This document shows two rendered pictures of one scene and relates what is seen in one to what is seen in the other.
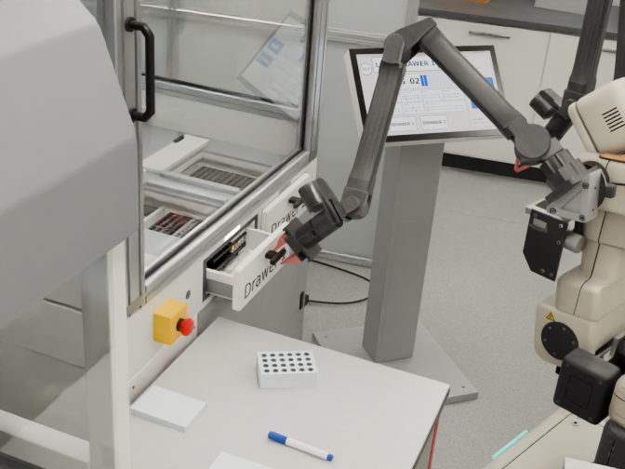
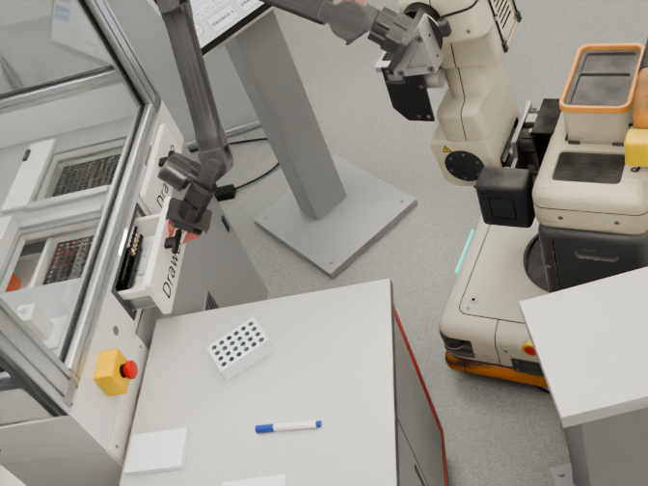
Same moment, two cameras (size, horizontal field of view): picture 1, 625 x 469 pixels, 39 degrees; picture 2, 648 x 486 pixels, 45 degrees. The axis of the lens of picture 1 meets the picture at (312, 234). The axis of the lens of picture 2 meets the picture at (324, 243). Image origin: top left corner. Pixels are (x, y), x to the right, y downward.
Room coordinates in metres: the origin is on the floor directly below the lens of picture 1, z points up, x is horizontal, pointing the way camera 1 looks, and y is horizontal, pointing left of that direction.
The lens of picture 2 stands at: (0.42, -0.21, 2.06)
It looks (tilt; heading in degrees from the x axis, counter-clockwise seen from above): 43 degrees down; 359
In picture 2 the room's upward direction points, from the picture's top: 24 degrees counter-clockwise
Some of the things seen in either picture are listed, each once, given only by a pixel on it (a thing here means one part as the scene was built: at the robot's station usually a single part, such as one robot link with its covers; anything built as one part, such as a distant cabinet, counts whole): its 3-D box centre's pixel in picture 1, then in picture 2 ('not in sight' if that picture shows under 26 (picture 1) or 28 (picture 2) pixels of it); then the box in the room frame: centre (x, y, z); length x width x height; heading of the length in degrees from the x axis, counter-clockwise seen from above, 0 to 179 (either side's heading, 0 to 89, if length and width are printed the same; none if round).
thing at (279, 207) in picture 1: (286, 208); (161, 172); (2.20, 0.08, 0.87); 0.29 x 0.02 x 0.11; 160
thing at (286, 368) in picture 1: (286, 368); (240, 348); (1.59, 0.03, 0.78); 0.12 x 0.08 x 0.04; 101
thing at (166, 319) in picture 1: (171, 322); (115, 372); (1.59, 0.29, 0.88); 0.07 x 0.05 x 0.07; 160
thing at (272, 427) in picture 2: (299, 446); (287, 426); (1.35, -0.01, 0.77); 0.14 x 0.02 x 0.02; 67
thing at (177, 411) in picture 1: (168, 408); (157, 451); (1.43, 0.26, 0.77); 0.13 x 0.09 x 0.02; 69
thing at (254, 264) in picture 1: (262, 264); (168, 253); (1.88, 0.11, 0.87); 0.29 x 0.02 x 0.11; 160
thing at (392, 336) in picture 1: (407, 247); (291, 114); (2.73, -0.33, 0.51); 0.50 x 0.45 x 1.02; 22
